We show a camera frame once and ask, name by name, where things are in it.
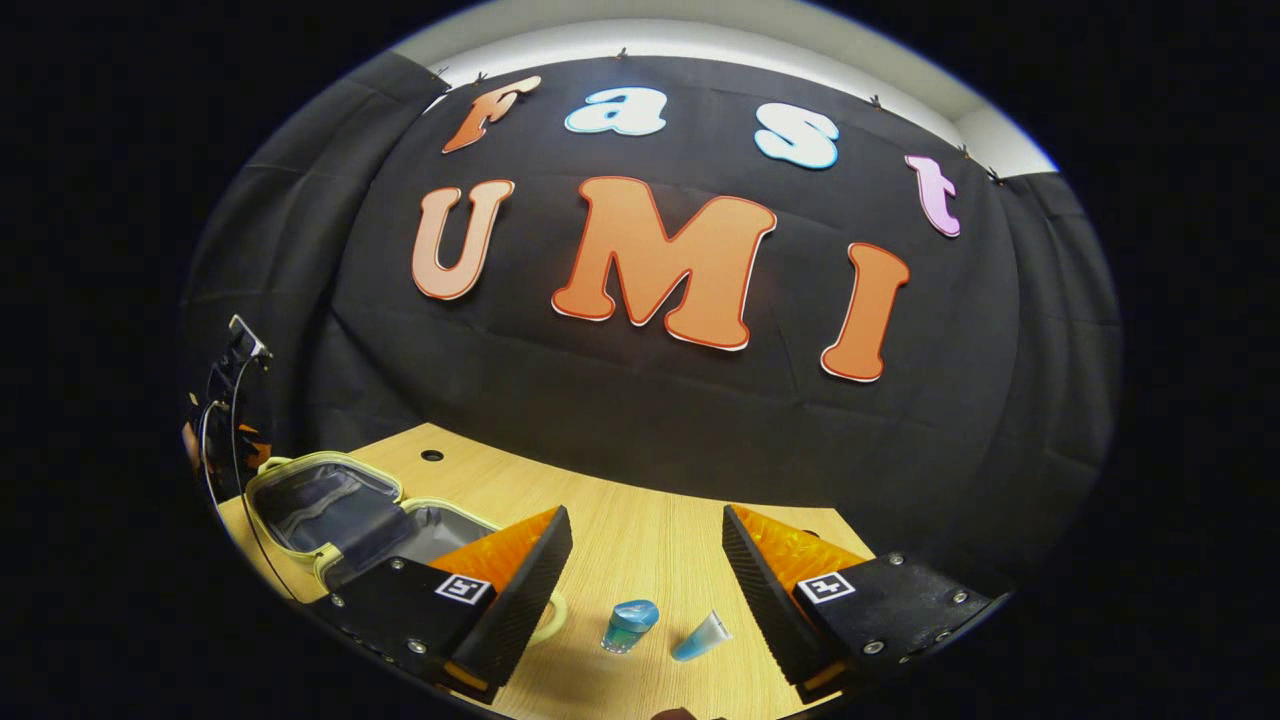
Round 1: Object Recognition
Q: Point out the cream suitcase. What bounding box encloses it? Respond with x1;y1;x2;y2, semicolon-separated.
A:
243;451;568;646

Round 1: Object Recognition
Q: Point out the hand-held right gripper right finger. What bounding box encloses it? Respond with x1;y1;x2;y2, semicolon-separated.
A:
722;504;1006;704

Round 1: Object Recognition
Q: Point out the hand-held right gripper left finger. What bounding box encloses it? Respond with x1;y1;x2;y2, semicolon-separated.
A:
305;505;574;704

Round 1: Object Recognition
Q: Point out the thin gripper cable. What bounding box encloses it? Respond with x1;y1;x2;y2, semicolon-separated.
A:
198;355;301;601

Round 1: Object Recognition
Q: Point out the blue cosmetic tube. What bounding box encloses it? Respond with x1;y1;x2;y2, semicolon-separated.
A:
671;610;733;663

